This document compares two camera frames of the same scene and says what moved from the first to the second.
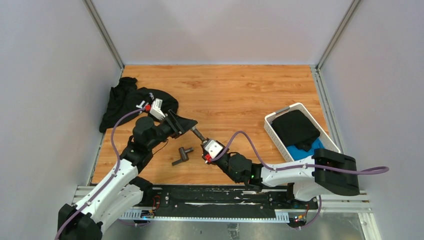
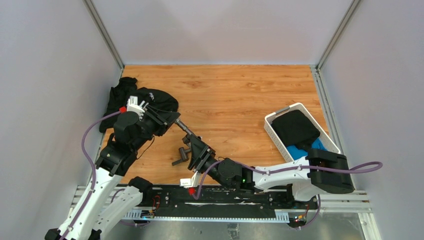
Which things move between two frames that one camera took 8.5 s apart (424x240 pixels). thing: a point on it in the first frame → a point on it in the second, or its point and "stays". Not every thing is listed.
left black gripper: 178,125 → 163,119
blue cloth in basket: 297,153 stays
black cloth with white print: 126,98 stays
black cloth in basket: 295,129 stays
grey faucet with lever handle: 200,136 → 186,139
